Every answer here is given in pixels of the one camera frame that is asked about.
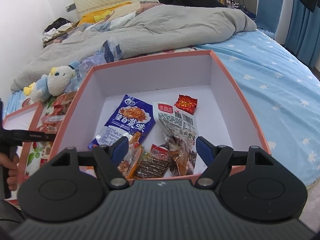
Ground pink box lid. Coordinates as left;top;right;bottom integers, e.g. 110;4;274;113
2;101;45;208

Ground small red orange packet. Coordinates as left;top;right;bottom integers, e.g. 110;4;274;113
174;95;198;115

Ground white blue plush bird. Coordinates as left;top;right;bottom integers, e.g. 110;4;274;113
23;61;81;102

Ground blue floral plastic bag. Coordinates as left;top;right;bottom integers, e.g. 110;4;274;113
66;38;123;92

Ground blue chair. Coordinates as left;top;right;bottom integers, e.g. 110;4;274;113
255;0;283;39

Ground brown strip snack packet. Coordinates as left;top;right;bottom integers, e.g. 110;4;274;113
133;144;169;179

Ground blue curtain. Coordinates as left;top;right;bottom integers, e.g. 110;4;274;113
285;0;319;68

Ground red small snack packet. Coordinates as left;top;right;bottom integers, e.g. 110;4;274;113
46;92;76;117

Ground grey duvet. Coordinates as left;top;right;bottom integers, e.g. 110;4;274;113
10;5;257;93

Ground yellow pillow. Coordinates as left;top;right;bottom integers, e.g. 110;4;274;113
78;2;136;26

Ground white barcode snack packet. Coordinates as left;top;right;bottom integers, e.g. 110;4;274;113
152;102;198;176

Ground person's left hand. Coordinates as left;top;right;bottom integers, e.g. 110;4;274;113
2;153;20;191

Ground dark clear snack packets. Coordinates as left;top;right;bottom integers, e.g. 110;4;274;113
41;115;65;134

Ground pink storage box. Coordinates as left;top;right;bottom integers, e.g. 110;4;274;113
51;50;269;156

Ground blue cabbage snack packet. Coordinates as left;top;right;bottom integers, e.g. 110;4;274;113
88;94;156;150

